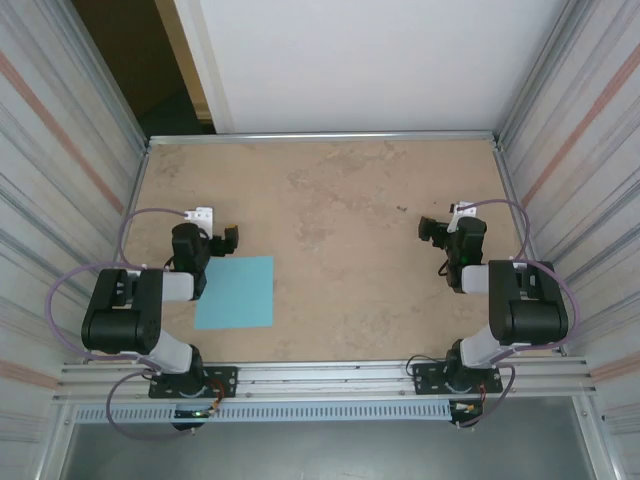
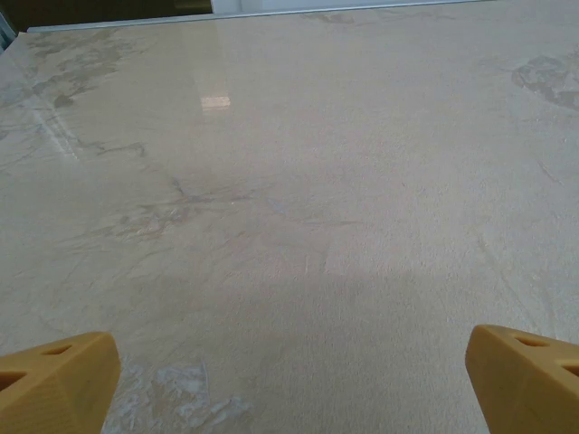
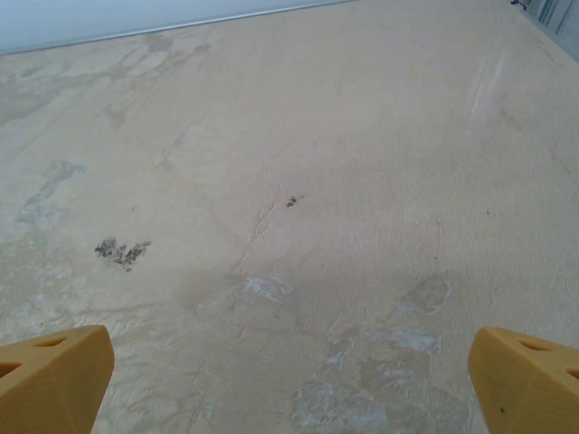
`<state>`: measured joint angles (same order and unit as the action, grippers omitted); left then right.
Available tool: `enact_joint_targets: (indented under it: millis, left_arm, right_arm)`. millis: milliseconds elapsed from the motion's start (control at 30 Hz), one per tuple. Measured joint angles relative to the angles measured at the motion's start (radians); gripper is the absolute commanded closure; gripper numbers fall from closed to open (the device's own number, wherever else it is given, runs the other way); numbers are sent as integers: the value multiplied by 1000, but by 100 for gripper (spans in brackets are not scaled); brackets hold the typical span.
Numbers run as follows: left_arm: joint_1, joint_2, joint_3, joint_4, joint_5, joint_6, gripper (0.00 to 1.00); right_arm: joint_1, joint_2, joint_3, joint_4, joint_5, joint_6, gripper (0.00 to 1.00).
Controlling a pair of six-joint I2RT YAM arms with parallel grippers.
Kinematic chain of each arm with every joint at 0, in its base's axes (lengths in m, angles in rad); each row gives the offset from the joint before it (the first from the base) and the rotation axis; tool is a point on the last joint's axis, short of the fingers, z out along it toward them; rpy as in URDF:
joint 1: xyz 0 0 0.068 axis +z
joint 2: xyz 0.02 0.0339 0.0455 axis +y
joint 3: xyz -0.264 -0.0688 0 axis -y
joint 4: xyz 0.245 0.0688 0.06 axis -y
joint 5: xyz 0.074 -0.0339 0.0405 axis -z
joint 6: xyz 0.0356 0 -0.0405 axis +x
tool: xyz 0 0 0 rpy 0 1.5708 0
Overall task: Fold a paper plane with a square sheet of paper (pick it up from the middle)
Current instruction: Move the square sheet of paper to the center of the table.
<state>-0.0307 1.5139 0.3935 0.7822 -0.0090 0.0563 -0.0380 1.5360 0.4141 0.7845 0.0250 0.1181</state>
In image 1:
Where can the small controller board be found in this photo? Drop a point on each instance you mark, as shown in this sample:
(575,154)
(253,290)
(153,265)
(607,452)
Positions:
(467,408)
(192,414)

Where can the long aluminium mounting rail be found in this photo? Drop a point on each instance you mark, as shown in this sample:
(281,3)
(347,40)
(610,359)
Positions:
(325,377)

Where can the light blue paper sheet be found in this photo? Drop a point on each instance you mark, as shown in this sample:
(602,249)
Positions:
(240,295)

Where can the grey metal bottom panel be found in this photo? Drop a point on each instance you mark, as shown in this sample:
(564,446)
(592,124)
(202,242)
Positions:
(325,455)

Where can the aluminium table edge rail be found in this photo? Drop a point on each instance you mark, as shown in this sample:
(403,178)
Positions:
(325,138)

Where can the aluminium corner post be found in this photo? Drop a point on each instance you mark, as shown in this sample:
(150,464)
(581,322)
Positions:
(114,90)
(537,75)

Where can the aluminium table side rail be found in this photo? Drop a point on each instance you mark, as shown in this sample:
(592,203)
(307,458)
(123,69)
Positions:
(506,175)
(139,175)

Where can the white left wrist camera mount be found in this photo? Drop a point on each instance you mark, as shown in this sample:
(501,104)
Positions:
(202,216)

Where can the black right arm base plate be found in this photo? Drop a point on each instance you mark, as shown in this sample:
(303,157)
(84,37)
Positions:
(430,380)

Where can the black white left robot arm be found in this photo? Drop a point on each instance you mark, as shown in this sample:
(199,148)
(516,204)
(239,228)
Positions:
(120,320)

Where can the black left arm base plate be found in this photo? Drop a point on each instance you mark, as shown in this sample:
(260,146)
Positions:
(220,382)

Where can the white door frame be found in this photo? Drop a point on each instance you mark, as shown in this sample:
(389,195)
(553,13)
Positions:
(215,95)

